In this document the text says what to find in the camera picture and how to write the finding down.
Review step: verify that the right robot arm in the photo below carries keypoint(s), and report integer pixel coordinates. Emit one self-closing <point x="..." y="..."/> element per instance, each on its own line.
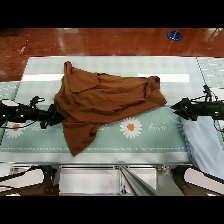
<point x="211" y="109"/>

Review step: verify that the silver frame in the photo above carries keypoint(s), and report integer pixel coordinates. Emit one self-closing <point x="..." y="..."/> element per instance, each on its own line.
<point x="140" y="181"/>

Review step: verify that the blue round disc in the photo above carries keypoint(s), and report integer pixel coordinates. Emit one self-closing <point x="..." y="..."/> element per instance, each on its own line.
<point x="174" y="35"/>

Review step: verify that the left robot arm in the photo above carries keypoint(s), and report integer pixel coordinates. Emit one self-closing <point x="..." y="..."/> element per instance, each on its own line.
<point x="20" y="112"/>

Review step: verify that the brown T-shirt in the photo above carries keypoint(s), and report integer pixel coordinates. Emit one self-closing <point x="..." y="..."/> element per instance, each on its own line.
<point x="106" y="96"/>

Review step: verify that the light blue garment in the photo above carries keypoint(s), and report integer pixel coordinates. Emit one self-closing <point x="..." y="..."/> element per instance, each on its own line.
<point x="205" y="146"/>

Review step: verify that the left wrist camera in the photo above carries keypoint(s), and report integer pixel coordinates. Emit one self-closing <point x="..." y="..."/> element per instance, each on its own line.
<point x="36" y="100"/>

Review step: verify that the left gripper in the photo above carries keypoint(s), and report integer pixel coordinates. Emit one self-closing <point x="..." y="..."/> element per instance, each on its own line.
<point x="52" y="116"/>

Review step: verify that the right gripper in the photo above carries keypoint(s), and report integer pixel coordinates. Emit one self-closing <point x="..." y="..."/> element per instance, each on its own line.
<point x="186" y="108"/>

